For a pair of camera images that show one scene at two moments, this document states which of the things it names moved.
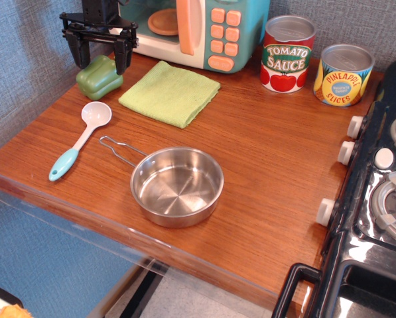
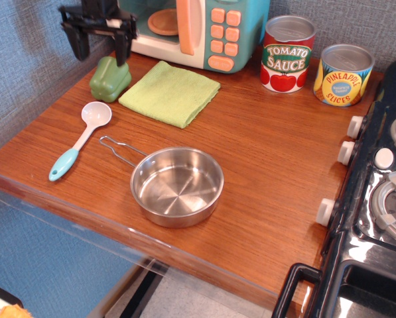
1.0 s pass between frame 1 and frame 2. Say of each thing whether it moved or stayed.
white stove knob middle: stayed
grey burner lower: stayed
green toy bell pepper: moved
